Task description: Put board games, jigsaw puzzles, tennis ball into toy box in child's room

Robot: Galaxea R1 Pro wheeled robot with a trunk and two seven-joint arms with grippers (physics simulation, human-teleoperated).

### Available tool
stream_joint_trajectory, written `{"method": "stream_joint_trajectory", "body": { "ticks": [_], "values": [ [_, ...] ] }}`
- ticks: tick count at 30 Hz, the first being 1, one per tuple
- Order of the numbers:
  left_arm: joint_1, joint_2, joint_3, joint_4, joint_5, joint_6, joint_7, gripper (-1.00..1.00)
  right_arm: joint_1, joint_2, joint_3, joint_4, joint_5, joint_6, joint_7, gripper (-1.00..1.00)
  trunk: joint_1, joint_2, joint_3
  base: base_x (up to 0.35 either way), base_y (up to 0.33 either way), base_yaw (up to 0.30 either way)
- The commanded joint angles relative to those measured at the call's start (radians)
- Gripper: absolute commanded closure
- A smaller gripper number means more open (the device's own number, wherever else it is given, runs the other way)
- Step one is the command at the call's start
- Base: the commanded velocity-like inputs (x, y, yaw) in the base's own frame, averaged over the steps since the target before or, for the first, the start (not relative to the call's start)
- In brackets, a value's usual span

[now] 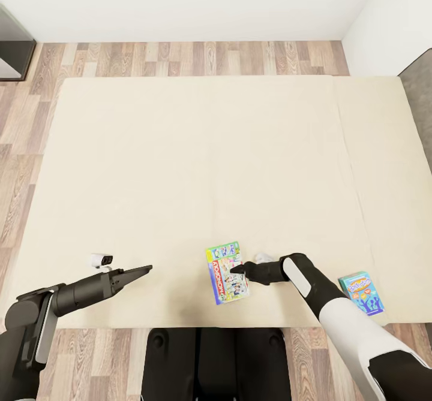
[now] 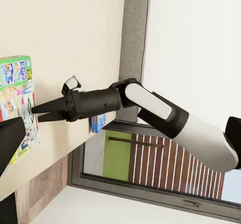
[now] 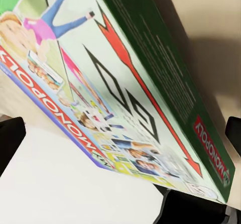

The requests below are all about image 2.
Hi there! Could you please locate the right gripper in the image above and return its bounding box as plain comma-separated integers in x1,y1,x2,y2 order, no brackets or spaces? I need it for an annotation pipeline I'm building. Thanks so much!
31,90,107,123

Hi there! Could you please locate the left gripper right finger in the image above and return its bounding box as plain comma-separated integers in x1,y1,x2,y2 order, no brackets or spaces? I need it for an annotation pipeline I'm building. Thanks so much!
224,116,241,157

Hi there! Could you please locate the board game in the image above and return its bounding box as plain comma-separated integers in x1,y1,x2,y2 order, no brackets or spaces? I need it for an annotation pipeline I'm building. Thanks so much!
0,55,40,172
91,113,106,133

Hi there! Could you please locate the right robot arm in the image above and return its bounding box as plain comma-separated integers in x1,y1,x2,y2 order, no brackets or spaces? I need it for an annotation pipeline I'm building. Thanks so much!
31,75,241,172

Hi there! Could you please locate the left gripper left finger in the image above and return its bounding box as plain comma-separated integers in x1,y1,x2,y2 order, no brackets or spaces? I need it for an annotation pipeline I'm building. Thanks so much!
0,116,26,177

